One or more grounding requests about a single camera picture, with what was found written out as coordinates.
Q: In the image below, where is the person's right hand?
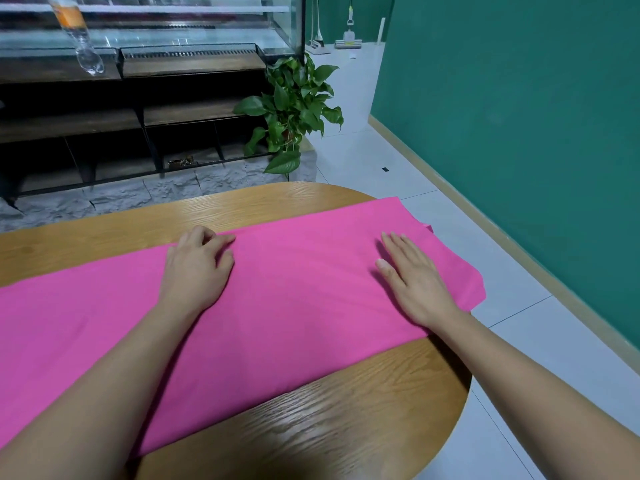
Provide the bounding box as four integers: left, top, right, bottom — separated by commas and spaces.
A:
374, 231, 462, 332

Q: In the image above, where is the person's left hand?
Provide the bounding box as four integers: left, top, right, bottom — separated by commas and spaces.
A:
156, 225, 238, 321

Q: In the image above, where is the pink towel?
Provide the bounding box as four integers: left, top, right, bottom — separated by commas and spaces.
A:
0, 195, 489, 459

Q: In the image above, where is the person's right forearm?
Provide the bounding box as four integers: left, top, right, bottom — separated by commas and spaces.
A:
428, 307, 640, 480

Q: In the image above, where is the person's left forearm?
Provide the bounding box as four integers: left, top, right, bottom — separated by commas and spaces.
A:
0, 303, 198, 480

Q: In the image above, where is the dark wooden shelf cabinet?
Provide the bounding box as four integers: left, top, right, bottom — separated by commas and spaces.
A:
0, 49, 317, 205

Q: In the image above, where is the green potted plant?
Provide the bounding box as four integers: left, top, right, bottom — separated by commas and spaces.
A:
232, 53, 346, 177

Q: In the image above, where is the white mop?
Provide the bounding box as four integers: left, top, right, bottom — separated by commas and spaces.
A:
333, 3, 365, 50

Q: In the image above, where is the clear bottle with orange label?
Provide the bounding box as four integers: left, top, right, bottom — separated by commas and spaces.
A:
45, 0, 107, 79

